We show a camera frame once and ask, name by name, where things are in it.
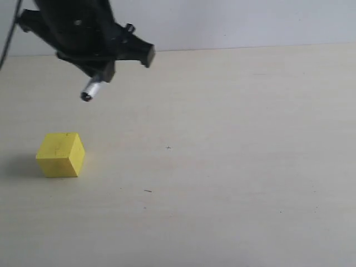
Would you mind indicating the yellow foam cube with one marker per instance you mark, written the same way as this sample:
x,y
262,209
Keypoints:
x,y
61,154

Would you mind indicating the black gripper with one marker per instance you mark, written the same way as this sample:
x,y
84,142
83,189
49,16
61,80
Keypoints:
x,y
87,30

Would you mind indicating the black and white marker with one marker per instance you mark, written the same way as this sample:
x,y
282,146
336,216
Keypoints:
x,y
92,88

